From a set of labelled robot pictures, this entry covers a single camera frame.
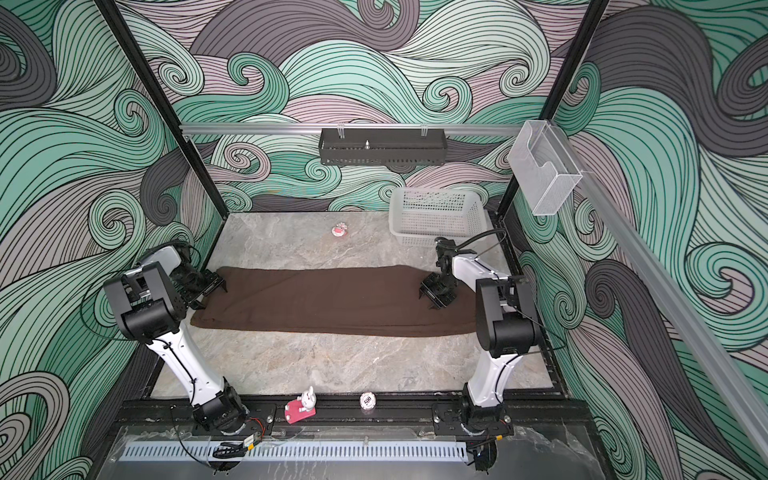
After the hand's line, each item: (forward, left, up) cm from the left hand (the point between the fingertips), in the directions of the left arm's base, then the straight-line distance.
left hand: (217, 292), depth 95 cm
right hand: (-1, -67, +1) cm, 67 cm away
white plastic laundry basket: (+38, -69, -1) cm, 79 cm away
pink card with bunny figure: (-33, -35, +3) cm, 48 cm away
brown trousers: (+1, -51, -4) cm, 51 cm away
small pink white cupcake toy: (+27, -38, +2) cm, 46 cm away
